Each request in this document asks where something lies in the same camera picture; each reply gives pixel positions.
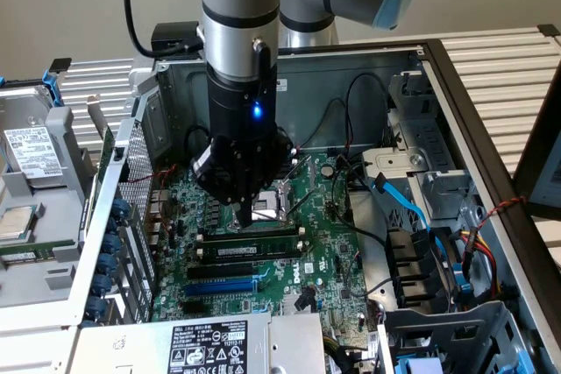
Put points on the green motherboard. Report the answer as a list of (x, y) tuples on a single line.
[(324, 234)]

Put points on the black box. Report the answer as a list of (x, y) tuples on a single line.
[(171, 34)]

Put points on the silver finned heatsink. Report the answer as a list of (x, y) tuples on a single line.
[(289, 304)]

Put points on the black plastic fan shroud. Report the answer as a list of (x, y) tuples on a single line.
[(412, 260)]

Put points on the grey metal drive cage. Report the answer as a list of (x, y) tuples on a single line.
[(464, 317)]

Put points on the blue expansion slot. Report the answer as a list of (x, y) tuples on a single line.
[(219, 288)]

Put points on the metal disk bay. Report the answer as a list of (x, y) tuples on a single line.
[(438, 137)]

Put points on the blue plastic clip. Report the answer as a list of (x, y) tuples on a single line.
[(462, 282)]

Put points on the black table clamp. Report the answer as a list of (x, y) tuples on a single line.
[(60, 64), (549, 30)]

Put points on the silver cpu chip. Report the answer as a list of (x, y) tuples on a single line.
[(13, 223)]

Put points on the green graphics card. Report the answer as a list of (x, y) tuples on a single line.
[(104, 150)]

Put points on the grey power supply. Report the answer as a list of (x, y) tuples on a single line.
[(131, 347)]

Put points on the metal socket cover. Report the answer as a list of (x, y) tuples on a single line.
[(312, 172)]

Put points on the open metal pc case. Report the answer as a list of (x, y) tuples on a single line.
[(394, 63)]

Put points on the ram slot white latches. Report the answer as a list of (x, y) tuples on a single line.
[(200, 239), (199, 253)]

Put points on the long black expansion slot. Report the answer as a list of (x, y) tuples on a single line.
[(219, 272)]

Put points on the blue plastic retainer knob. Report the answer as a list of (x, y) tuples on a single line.
[(119, 209), (101, 285), (95, 307), (106, 264), (113, 244)]

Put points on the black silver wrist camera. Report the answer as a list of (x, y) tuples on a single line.
[(200, 168)]

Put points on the blue plastic drive rail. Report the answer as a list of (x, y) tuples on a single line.
[(416, 367)]

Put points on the cpu socket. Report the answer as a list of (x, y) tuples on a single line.
[(271, 205)]

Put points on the silver hard disk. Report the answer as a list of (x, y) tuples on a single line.
[(26, 150)]

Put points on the green ram stick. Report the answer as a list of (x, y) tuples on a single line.
[(22, 256), (271, 244)]

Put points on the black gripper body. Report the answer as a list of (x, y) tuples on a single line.
[(236, 107)]

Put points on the coin battery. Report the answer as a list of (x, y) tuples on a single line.
[(327, 170)]

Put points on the blue disk carrier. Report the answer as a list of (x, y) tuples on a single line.
[(49, 85)]

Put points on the silver metal bracket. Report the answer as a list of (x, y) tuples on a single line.
[(390, 159)]

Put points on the RAM module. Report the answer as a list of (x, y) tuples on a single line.
[(276, 232)]

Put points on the black framed monitor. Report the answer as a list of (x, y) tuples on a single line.
[(530, 164)]

